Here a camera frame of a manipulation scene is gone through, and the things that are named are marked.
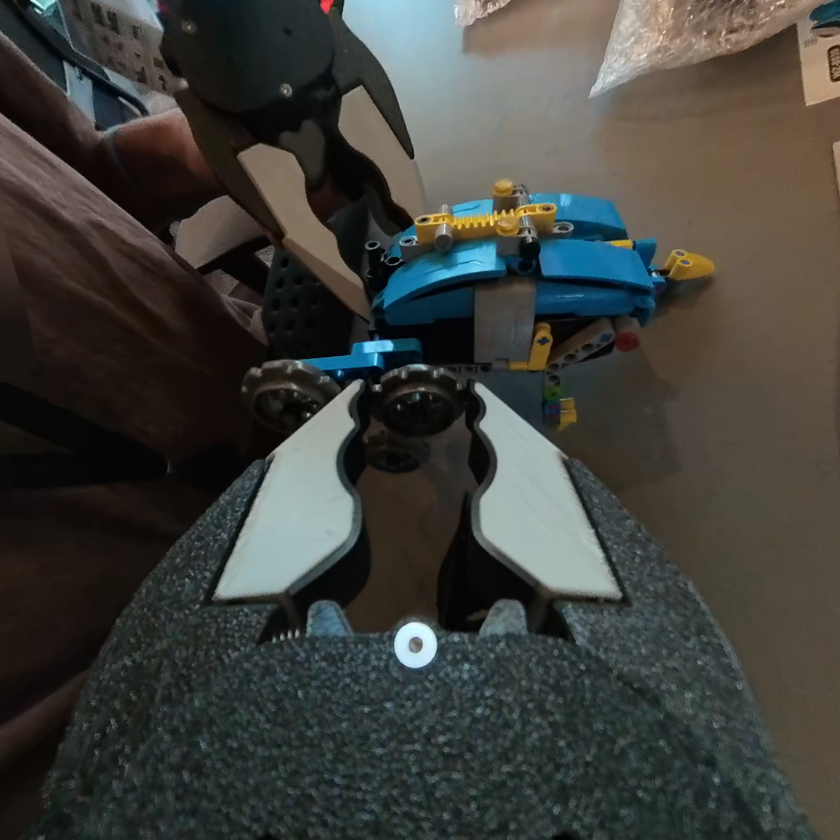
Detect small bubble wrap bag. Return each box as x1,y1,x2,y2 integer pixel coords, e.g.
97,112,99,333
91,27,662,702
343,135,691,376
454,0,534,28

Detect person's brown shirt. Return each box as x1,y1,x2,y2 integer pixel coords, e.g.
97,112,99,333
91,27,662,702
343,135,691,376
0,29,280,746

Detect blue sticker sheet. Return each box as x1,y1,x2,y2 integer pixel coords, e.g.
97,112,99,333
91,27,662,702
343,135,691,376
796,0,840,107

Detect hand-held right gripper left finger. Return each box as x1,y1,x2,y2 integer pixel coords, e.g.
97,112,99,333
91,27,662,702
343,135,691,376
211,379,368,605

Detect black perforated armrest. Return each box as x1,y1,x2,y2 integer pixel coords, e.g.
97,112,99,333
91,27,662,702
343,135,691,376
261,248,376,368

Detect large bubble wrap bag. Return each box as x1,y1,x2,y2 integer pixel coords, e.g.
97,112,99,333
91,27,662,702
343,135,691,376
588,0,824,99

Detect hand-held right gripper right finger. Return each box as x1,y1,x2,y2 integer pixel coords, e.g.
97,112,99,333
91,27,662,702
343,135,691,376
465,381,624,603

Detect blue beam with grey wheel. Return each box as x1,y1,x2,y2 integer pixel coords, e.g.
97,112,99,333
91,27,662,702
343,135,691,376
241,338,475,475

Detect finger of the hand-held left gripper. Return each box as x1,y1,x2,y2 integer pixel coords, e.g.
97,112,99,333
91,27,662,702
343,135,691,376
336,85,429,219
236,140,374,320

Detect blue brick-built toy model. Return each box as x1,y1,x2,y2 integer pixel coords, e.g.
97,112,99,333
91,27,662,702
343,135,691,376
364,177,716,434

